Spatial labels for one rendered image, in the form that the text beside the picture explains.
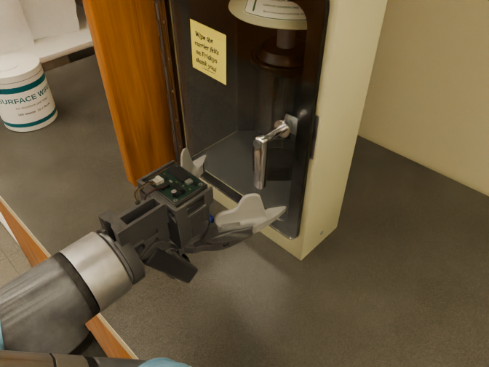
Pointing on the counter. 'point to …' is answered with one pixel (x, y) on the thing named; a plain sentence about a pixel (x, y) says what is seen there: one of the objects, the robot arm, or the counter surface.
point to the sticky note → (209, 51)
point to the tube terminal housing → (334, 119)
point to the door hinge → (167, 85)
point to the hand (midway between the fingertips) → (244, 183)
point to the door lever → (260, 169)
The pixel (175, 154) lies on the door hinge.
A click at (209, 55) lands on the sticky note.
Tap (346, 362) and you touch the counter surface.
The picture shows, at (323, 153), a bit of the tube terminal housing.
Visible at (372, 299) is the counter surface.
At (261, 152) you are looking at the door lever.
